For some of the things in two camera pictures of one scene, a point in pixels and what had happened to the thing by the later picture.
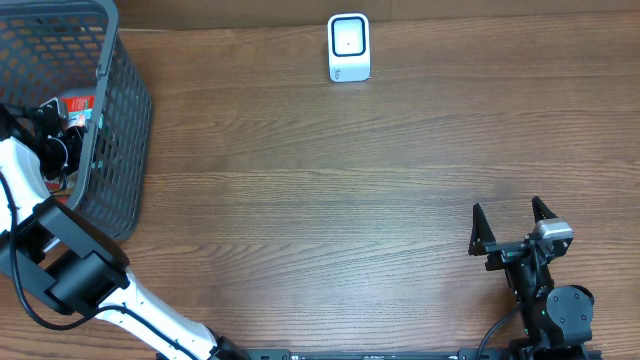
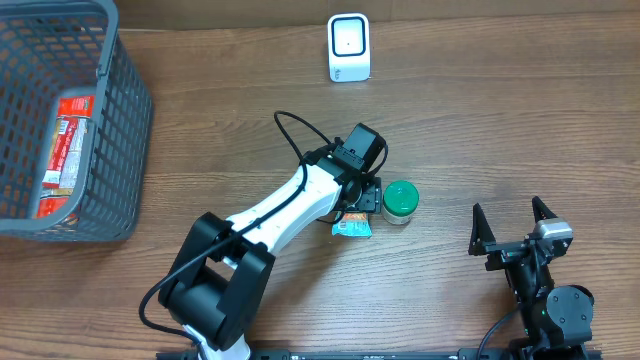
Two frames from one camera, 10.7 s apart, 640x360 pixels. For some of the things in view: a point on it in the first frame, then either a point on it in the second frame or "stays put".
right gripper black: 511,247 stays put
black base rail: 359,354 stays put
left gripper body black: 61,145 → 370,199
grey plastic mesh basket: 52,49 stays put
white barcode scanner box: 349,47 stays put
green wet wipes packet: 100,157 → 352,228
